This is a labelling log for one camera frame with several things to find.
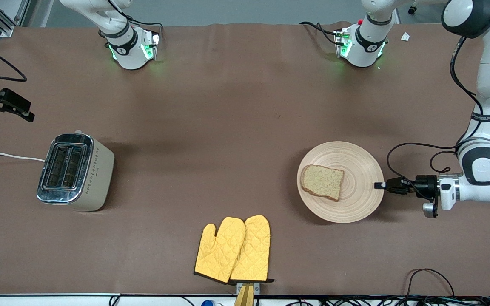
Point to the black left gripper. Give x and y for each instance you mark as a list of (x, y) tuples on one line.
[(426, 185)]

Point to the round wooden plate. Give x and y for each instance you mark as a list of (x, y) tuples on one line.
[(355, 199)]

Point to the brown toast slice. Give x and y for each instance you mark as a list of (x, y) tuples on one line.
[(322, 182)]

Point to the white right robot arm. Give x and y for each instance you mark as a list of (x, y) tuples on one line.
[(128, 51)]

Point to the beige chrome toaster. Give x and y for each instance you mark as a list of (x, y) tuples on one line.
[(96, 174)]

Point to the small white paper scrap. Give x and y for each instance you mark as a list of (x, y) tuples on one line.
[(405, 36)]

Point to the yellow quilted oven mitt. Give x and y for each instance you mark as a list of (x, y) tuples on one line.
[(253, 250), (219, 250)]

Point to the small blue cap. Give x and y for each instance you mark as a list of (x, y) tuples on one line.
[(206, 303)]

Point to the wooden stick with bracket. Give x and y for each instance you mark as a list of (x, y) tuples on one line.
[(245, 295)]

